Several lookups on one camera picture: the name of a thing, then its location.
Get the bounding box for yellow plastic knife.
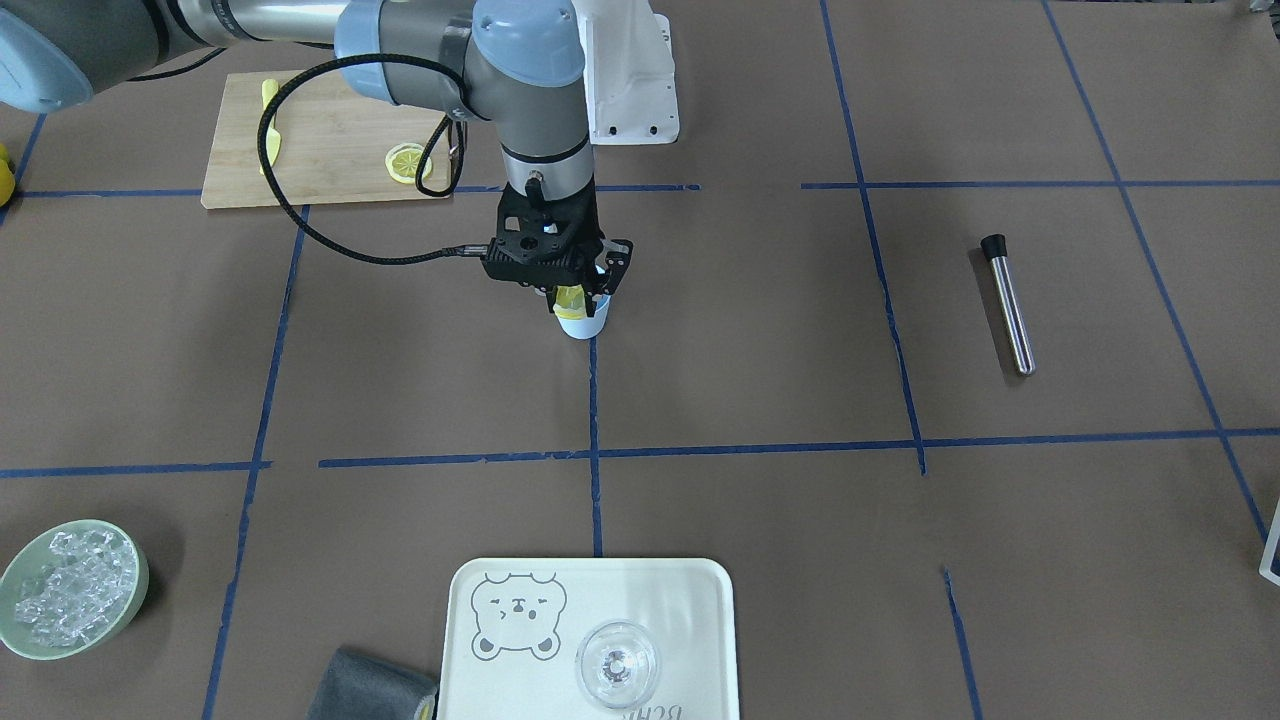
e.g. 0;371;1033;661
259;78;282;176

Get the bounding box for blue cup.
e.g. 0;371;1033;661
553;295;611;340

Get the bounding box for lemon slice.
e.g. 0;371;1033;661
384;142;434;184

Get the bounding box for clear glass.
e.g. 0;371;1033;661
575;620;660;711

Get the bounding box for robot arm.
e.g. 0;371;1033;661
1;1;634;316

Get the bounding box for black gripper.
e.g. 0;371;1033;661
498;184;634;319

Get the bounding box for green bowl of ice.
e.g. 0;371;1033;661
1;519;150;661

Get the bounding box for steel stirring rod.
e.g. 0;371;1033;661
980;234;1037;377

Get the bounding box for wooden cutting board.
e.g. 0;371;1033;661
201;70;443;210

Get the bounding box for dark grey cloth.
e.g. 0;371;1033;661
305;648;439;719

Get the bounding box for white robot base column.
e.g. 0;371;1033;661
573;1;681;147

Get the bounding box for lemon wedge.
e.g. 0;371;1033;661
553;286;588;320

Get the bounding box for cream bear tray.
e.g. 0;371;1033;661
435;559;741;719

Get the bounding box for whole yellow lemons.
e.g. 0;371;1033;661
0;143;17;208

